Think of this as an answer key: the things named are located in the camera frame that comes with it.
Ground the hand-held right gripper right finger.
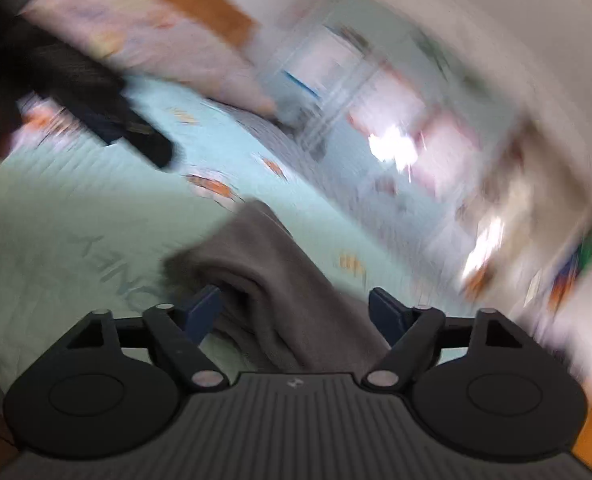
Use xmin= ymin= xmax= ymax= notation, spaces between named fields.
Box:
xmin=361 ymin=287 xmax=523 ymax=392

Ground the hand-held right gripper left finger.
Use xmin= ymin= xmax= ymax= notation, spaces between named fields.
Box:
xmin=66 ymin=285 xmax=230 ymax=394

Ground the grey garment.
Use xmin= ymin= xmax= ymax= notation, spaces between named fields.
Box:
xmin=163 ymin=200 xmax=393 ymax=377

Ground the white glass-door cabinet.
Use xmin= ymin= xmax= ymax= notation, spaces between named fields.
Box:
xmin=256 ymin=0 xmax=592 ymax=312

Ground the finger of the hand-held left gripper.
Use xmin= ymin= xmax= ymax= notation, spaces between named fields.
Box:
xmin=71 ymin=94 xmax=175 ymax=169

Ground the printed pillow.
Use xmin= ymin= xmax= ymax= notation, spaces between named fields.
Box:
xmin=20 ymin=0 xmax=278 ymax=117

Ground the mint quilted bee blanket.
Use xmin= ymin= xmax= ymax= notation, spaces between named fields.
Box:
xmin=0 ymin=75 xmax=477 ymax=413

